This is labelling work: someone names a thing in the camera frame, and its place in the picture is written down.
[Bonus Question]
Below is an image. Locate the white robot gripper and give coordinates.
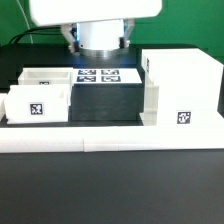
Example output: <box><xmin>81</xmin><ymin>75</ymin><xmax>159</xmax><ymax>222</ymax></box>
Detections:
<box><xmin>29</xmin><ymin>0</ymin><xmax>162</xmax><ymax>53</ymax></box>

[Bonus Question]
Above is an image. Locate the white drawer cabinet frame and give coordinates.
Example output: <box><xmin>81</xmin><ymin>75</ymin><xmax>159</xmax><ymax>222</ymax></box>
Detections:
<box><xmin>141</xmin><ymin>48</ymin><xmax>224</xmax><ymax>126</ymax></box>

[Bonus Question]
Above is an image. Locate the white front drawer box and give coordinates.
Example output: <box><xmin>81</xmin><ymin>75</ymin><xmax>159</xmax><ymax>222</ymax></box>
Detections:
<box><xmin>4</xmin><ymin>84</ymin><xmax>70</xmax><ymax>124</ymax></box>

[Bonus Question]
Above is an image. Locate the white drawer box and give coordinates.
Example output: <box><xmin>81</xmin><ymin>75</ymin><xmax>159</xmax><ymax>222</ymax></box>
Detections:
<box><xmin>4</xmin><ymin>84</ymin><xmax>70</xmax><ymax>124</ymax></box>
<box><xmin>18</xmin><ymin>67</ymin><xmax>73</xmax><ymax>85</ymax></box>

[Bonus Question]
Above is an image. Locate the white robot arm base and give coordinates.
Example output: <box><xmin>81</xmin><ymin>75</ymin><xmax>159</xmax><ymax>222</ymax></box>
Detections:
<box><xmin>70</xmin><ymin>19</ymin><xmax>128</xmax><ymax>58</ymax></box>

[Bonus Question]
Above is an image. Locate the white rear drawer box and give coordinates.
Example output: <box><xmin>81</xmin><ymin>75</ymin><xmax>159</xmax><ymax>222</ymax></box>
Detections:
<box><xmin>18</xmin><ymin>67</ymin><xmax>73</xmax><ymax>85</ymax></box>

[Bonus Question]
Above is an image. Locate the white fiducial marker sheet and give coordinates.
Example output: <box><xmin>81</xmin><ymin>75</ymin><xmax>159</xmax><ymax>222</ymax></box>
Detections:
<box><xmin>72</xmin><ymin>68</ymin><xmax>141</xmax><ymax>84</ymax></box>

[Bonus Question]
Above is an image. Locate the white U-shaped fence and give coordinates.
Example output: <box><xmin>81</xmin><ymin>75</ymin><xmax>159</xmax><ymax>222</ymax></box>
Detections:
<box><xmin>0</xmin><ymin>93</ymin><xmax>224</xmax><ymax>153</ymax></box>

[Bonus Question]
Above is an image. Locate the black cable bundle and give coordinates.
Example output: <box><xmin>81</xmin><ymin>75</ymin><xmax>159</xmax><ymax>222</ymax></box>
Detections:
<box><xmin>8</xmin><ymin>26</ymin><xmax>66</xmax><ymax>46</ymax></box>

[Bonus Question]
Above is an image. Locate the thin white cable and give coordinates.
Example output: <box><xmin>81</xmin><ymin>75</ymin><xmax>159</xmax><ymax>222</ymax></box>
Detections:
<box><xmin>14</xmin><ymin>0</ymin><xmax>35</xmax><ymax>45</ymax></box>

